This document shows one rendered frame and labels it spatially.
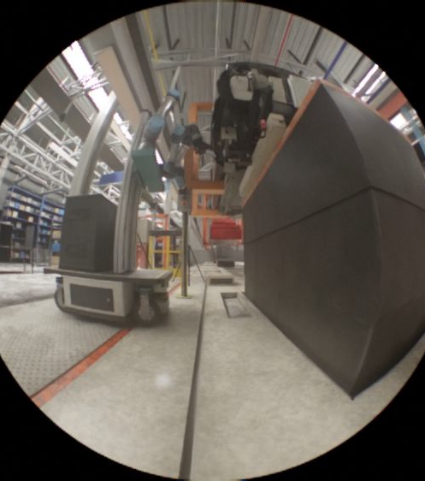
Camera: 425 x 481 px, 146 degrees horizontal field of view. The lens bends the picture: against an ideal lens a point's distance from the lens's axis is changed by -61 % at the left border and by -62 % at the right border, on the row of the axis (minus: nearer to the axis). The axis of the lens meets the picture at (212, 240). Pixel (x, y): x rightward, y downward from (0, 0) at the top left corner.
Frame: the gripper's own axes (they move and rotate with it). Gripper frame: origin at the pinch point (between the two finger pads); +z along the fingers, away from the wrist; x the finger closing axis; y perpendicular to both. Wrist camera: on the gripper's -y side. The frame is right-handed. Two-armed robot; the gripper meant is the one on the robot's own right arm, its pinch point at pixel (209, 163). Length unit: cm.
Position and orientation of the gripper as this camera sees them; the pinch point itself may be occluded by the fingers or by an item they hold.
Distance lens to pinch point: 126.9
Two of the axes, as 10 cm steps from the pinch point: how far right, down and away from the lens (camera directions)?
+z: 3.5, 9.3, 1.2
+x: 6.4, -1.4, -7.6
